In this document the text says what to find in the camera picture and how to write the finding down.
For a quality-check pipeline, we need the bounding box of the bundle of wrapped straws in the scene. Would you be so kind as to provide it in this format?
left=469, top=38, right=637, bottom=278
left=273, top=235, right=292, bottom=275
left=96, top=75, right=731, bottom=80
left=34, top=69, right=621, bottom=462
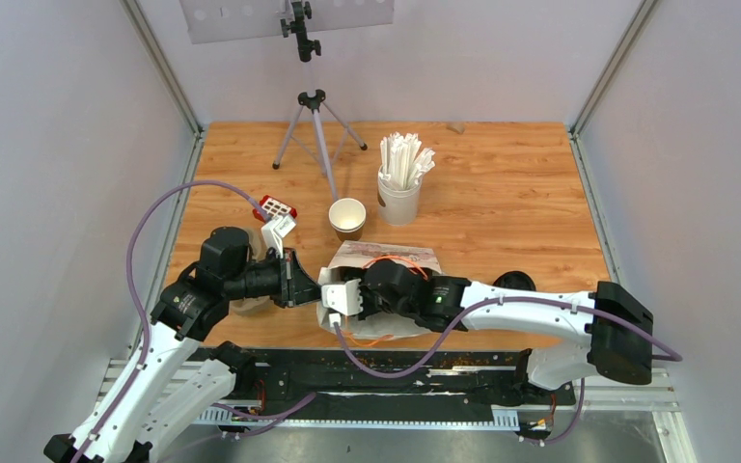
left=377, top=132, right=435, bottom=192

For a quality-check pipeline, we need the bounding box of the stack of paper cups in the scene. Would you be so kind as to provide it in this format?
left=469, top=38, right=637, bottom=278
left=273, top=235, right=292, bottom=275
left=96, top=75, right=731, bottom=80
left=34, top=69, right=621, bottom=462
left=328, top=198, right=367, bottom=241

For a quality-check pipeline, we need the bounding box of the red keypad box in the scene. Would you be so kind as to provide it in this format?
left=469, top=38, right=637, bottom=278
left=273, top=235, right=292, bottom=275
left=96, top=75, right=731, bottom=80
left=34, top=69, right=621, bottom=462
left=252, top=195, right=297, bottom=222

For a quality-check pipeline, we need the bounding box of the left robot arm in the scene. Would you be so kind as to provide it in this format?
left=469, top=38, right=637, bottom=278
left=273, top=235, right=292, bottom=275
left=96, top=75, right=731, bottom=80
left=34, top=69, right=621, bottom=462
left=43, top=227, right=321, bottom=462

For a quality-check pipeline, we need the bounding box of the white straw holder cup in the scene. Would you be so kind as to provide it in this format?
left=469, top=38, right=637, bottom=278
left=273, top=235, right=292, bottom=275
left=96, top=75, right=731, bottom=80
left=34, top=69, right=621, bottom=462
left=377, top=171, right=422, bottom=226

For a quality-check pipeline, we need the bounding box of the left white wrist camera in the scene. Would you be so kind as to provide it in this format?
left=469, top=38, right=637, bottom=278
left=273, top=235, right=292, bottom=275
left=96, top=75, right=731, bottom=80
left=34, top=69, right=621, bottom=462
left=261, top=214, right=296, bottom=258

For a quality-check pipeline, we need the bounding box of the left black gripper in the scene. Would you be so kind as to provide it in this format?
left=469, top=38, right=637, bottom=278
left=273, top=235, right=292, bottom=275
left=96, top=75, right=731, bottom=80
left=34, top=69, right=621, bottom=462
left=226, top=247, right=323, bottom=308

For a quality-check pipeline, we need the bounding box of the grey camera tripod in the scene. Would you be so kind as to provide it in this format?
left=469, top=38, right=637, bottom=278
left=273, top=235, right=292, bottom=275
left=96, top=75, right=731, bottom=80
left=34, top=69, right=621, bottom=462
left=272, top=1, right=369, bottom=202

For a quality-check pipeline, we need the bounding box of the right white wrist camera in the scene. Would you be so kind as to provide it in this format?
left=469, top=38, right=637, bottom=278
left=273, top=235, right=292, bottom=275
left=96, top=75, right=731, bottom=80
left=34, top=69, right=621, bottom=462
left=320, top=279, right=363, bottom=316

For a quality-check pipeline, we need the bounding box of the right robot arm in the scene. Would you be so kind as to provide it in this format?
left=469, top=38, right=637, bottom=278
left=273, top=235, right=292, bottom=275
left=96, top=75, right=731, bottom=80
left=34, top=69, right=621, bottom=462
left=322, top=259, right=654, bottom=403

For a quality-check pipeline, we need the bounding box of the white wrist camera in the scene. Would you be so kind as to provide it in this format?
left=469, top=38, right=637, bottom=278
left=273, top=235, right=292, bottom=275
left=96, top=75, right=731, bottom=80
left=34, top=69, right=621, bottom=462
left=320, top=279, right=363, bottom=316
left=261, top=214, right=296, bottom=258

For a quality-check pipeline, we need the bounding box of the brown pulp cup carrier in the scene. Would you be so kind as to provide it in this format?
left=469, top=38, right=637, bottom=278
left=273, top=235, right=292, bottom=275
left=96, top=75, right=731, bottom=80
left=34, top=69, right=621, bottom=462
left=229, top=228, right=270, bottom=317

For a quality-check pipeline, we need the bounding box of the kraft paper takeout bag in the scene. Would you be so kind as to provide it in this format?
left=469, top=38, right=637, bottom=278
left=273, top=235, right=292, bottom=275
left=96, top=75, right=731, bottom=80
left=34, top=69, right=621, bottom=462
left=316, top=241, right=442, bottom=347

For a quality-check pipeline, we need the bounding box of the stack of black lids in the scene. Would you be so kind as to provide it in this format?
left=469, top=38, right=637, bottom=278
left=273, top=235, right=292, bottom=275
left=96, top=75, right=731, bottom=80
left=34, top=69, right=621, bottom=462
left=493, top=270, right=536, bottom=291

